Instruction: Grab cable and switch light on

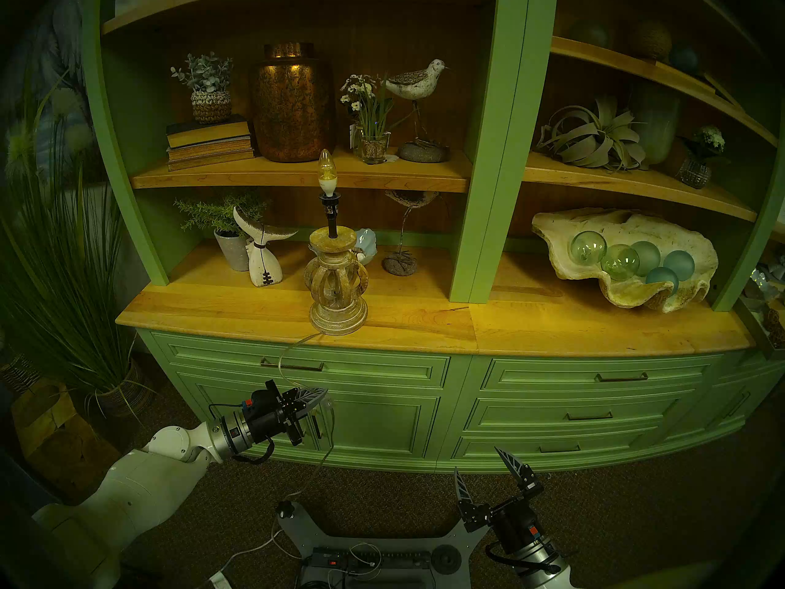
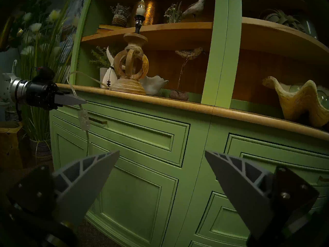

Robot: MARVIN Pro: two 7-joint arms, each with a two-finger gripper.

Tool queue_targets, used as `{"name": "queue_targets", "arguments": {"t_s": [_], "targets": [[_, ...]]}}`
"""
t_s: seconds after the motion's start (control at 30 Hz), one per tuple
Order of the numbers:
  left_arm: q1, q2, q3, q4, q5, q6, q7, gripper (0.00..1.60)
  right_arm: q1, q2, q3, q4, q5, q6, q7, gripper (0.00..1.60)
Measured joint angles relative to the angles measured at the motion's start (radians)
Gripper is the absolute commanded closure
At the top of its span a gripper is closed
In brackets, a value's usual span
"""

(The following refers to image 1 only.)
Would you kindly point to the green glass vase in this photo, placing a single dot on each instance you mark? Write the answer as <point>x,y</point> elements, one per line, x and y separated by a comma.
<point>657,124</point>

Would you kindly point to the pale shell shaped dish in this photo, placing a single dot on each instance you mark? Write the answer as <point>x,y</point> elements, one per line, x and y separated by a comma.
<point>367,244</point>

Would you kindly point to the clear inline lamp switch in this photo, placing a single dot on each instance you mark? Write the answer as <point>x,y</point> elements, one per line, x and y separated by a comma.
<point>326,404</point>

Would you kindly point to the brown woven ball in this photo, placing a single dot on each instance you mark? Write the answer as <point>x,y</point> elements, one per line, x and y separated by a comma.
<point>651,40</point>

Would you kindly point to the blue white feather painting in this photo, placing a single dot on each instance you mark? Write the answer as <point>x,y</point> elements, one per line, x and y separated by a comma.
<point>55,54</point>

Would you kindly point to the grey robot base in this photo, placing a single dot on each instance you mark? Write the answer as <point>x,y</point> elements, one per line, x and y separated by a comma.
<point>319,535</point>

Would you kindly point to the candle shaped light bulb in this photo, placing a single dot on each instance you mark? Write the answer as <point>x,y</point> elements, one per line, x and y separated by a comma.
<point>327,173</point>

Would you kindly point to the flowers in glass vase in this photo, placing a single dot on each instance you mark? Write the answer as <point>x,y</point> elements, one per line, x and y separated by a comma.
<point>374,147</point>

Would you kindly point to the dark teal ball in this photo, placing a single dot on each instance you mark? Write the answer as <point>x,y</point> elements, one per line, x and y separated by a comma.
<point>684,59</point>

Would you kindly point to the white whale tail figurine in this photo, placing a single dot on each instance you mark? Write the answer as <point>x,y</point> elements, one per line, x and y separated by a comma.
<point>265,265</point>

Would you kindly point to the dark tray of glass trinkets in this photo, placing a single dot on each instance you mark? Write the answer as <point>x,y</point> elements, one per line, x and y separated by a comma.
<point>757,330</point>

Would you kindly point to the black power strip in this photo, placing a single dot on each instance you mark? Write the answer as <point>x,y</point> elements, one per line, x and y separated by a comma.
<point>392,560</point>

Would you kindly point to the dark green ball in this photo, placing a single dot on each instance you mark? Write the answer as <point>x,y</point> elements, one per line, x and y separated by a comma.
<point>589,34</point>

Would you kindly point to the clear green glass ball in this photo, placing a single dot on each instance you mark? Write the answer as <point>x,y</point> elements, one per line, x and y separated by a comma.
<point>587,247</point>
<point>619,262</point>

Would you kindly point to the copper metal vase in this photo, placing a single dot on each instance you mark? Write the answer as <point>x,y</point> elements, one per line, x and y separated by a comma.
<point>291,109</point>

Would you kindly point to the green wooden shelf cabinet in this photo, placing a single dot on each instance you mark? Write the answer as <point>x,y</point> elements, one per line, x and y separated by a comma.
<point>490,164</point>

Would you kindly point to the tall grass plant in basket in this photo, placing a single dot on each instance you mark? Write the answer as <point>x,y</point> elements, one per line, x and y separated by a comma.
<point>73,287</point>

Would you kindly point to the succulent in woven pot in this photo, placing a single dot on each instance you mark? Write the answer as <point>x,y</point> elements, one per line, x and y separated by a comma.
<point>210,106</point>

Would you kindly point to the pale air plant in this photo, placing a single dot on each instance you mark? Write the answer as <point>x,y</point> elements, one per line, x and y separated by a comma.
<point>592,140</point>

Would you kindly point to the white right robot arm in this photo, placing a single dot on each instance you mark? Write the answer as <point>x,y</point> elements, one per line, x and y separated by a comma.
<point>543,569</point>

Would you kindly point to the striped woven basket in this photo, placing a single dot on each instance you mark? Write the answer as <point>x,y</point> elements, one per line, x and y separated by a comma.
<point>18,373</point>

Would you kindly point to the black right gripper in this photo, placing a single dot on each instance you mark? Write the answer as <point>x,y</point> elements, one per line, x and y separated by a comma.
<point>514,523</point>

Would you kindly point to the wooden log block stool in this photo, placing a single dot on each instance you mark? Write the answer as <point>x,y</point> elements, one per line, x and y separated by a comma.
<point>55,434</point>

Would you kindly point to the small plant in glass vase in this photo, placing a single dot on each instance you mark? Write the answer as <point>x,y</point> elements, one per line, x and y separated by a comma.
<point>695,172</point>

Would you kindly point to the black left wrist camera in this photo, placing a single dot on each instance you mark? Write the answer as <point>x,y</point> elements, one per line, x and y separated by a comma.
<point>260,400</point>

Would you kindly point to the thick old hardcover book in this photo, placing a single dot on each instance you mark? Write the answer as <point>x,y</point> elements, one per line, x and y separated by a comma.
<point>208,134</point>

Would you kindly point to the frosted teal glass ball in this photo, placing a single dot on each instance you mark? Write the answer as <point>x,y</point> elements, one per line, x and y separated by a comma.
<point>679,264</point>
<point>649,255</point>
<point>662,280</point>

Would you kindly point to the fern in grey pot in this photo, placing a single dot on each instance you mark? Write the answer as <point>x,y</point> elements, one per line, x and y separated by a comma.
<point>232,250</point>

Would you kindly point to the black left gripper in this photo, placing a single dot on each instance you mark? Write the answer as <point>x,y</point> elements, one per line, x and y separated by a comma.
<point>270,422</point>

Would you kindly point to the carved wooden table lamp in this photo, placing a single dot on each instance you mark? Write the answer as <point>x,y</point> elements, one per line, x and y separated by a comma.
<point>337,287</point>

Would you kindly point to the white shorebird figurine on stone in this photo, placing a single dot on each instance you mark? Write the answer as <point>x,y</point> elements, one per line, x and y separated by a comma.
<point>417,83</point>

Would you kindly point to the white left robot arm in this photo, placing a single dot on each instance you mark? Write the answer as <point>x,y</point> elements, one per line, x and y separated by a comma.
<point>141,489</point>

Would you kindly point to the brown shorebird figurine on stone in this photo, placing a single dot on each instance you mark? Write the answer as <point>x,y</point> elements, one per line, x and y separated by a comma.
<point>400,264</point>

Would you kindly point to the giant clam shell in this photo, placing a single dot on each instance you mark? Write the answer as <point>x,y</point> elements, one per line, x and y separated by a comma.
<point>625,296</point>

